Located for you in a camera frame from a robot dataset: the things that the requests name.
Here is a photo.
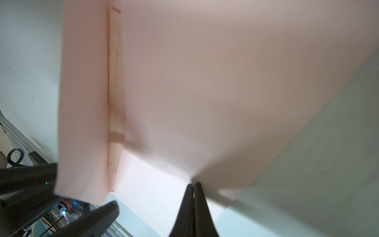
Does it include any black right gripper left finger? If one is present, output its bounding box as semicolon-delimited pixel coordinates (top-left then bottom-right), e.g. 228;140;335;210
169;184;194;237

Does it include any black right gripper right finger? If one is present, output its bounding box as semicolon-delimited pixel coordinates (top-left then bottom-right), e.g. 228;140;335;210
194;182;219;237

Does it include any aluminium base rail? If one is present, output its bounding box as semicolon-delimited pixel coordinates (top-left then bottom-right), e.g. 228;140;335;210
1;112;54;166

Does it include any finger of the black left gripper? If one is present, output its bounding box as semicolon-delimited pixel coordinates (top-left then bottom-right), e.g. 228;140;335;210
1;163;64;237
52;201;119;237

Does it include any yellow letter paper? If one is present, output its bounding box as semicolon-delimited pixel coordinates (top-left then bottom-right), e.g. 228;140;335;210
108;7;125;191

